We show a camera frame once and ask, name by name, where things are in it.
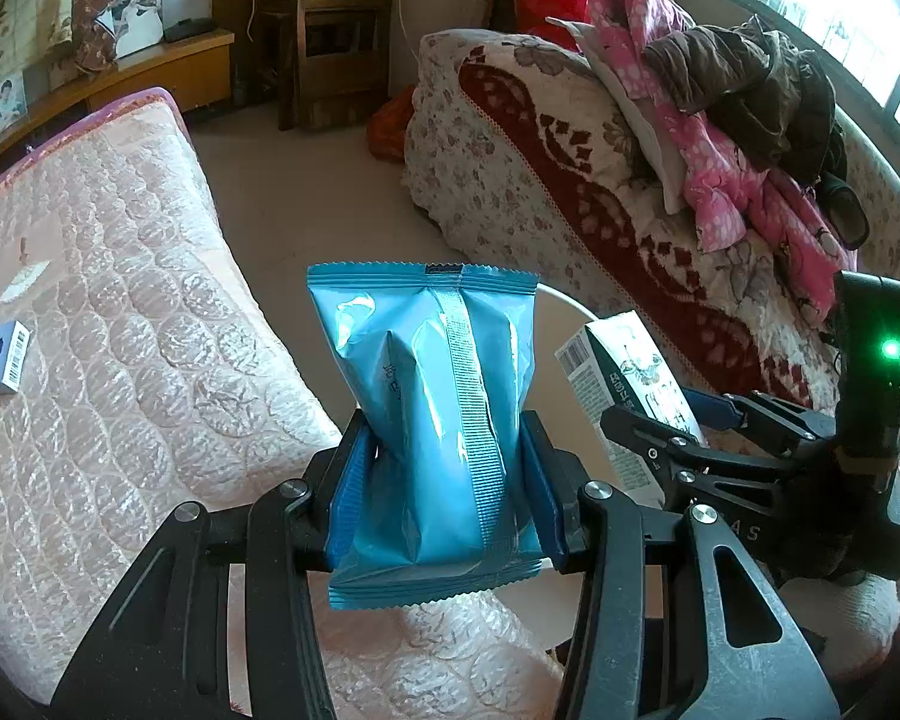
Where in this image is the white printed carton box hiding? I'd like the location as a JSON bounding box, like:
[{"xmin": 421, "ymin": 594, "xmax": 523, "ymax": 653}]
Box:
[{"xmin": 554, "ymin": 310, "xmax": 707, "ymax": 509}]

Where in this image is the blue snack packet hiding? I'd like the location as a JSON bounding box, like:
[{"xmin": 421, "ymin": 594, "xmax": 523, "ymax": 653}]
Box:
[{"xmin": 307, "ymin": 262, "xmax": 544, "ymax": 610}]

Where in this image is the cream plastic trash bin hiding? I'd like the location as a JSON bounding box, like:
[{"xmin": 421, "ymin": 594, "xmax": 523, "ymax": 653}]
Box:
[{"xmin": 490, "ymin": 281, "xmax": 667, "ymax": 653}]

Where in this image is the pink spotted blanket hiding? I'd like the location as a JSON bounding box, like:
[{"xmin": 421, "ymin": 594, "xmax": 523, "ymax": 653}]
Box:
[{"xmin": 587, "ymin": 0, "xmax": 855, "ymax": 327}]

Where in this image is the brown jacket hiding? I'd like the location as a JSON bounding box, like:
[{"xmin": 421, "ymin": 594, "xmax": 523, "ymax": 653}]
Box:
[{"xmin": 644, "ymin": 15, "xmax": 870, "ymax": 250}]

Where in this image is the floral covered sofa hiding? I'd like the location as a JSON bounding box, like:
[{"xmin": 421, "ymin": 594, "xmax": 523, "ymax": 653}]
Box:
[{"xmin": 403, "ymin": 28, "xmax": 900, "ymax": 691}]

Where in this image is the wooden chair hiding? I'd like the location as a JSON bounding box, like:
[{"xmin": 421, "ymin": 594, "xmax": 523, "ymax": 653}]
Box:
[{"xmin": 260, "ymin": 0, "xmax": 393, "ymax": 130}]

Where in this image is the wooden sideboard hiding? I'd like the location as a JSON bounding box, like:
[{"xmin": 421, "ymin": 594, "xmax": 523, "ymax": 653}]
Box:
[{"xmin": 0, "ymin": 29, "xmax": 235, "ymax": 158}]

